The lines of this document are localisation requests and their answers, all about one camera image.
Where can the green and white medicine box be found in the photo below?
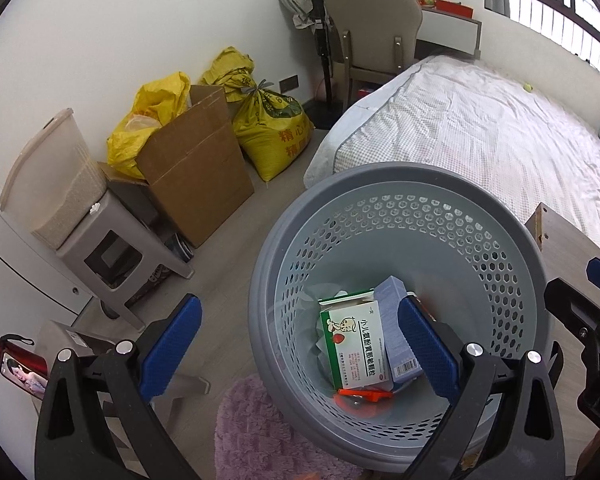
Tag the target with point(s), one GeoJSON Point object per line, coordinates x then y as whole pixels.
{"type": "Point", "coordinates": [355, 345]}

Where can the bed with white sheet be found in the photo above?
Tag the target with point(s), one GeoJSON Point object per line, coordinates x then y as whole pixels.
{"type": "Point", "coordinates": [480, 130]}

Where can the red flat box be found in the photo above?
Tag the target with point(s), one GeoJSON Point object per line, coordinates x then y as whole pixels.
{"type": "Point", "coordinates": [455, 7]}

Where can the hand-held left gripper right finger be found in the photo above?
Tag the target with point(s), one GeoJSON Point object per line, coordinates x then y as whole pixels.
{"type": "Point", "coordinates": [427, 350]}

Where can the dark printed can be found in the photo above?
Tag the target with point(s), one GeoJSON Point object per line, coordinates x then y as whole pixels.
{"type": "Point", "coordinates": [180, 249]}

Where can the beige plastic stool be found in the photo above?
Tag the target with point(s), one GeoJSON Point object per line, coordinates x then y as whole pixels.
{"type": "Point", "coordinates": [110, 225]}

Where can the large yellow plastic bag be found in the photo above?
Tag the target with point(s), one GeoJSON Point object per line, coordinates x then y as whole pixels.
{"type": "Point", "coordinates": [155, 100]}

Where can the beige padded chair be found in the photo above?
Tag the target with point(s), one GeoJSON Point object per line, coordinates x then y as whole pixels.
{"type": "Point", "coordinates": [375, 20]}

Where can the orange plastic piece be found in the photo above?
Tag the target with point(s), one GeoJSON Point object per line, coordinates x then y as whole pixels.
{"type": "Point", "coordinates": [365, 396]}

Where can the yellow sack with tied top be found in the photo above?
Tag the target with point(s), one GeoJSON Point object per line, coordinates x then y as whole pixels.
{"type": "Point", "coordinates": [270, 135]}

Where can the white wall desk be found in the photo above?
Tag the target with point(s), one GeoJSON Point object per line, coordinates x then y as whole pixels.
{"type": "Point", "coordinates": [445, 30]}

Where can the dark wall socket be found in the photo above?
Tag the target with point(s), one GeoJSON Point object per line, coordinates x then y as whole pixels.
{"type": "Point", "coordinates": [289, 83]}

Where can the purple fluffy rug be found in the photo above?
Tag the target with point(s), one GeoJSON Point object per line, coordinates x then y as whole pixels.
{"type": "Point", "coordinates": [260, 435]}

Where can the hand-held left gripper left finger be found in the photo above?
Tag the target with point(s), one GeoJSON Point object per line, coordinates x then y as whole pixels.
{"type": "Point", "coordinates": [172, 345]}

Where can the beige plastic storage bin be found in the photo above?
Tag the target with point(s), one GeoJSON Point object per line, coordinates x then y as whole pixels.
{"type": "Point", "coordinates": [55, 180]}

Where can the barred window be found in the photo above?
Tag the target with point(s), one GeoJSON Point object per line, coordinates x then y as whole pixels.
{"type": "Point", "coordinates": [555, 15]}

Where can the white tissue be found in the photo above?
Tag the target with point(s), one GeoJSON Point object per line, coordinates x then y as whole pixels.
{"type": "Point", "coordinates": [339, 293]}

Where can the grey perforated plastic basket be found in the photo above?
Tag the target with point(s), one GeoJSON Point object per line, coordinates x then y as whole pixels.
{"type": "Point", "coordinates": [330, 195]}

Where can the smartphone with picture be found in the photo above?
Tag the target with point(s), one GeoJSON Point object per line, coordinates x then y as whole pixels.
{"type": "Point", "coordinates": [25, 377]}

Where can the crumpled yellow bag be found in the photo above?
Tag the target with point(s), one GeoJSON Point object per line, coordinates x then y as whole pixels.
{"type": "Point", "coordinates": [227, 67]}

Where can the red metal bottle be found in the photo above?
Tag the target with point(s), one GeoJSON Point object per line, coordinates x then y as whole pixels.
{"type": "Point", "coordinates": [10, 352]}

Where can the brown cardboard box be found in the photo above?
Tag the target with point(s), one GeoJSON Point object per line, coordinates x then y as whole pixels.
{"type": "Point", "coordinates": [195, 180]}

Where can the light blue carton box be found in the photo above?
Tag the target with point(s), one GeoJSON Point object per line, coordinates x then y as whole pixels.
{"type": "Point", "coordinates": [392, 310]}

